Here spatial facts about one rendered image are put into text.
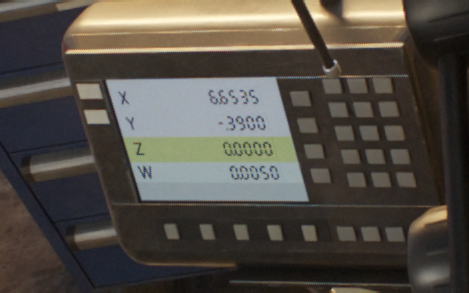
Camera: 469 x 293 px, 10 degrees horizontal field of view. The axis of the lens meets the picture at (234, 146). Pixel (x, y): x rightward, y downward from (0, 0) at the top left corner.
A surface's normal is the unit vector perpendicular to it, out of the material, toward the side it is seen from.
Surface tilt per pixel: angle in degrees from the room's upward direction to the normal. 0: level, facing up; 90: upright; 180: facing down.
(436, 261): 31
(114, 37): 15
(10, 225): 0
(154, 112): 70
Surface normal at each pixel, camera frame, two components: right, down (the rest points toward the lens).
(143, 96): -0.39, 0.51
